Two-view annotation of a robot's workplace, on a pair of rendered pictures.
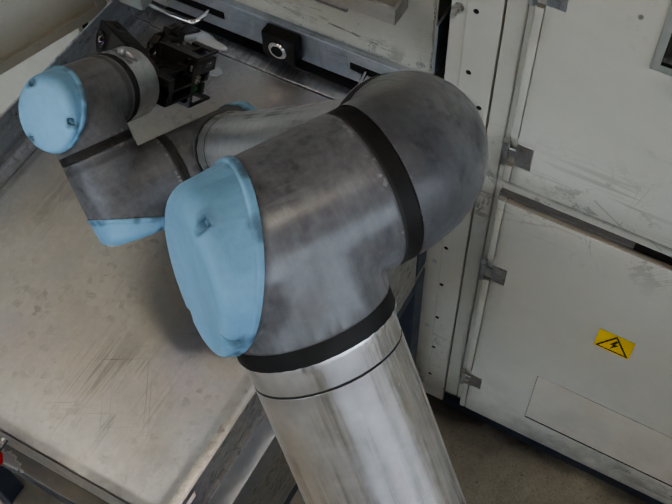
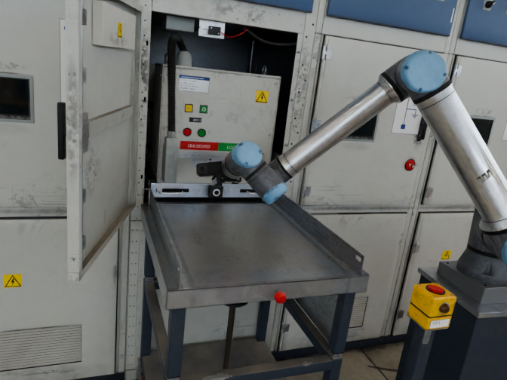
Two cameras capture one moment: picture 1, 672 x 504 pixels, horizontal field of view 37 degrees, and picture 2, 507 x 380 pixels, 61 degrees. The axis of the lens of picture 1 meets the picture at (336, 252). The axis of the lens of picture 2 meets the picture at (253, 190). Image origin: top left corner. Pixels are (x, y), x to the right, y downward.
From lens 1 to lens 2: 1.48 m
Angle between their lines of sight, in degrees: 57
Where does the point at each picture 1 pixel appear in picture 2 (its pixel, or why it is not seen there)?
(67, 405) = (285, 270)
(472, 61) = not seen: hidden behind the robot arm
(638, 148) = (339, 170)
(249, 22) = (200, 188)
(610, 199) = (332, 194)
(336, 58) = (235, 189)
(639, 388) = not seen: hidden behind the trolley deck
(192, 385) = (307, 254)
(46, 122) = (250, 154)
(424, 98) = not seen: hidden behind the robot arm
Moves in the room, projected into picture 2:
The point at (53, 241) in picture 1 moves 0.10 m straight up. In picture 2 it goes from (213, 246) to (216, 217)
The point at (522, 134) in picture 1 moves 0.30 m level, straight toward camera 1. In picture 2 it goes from (307, 182) to (357, 203)
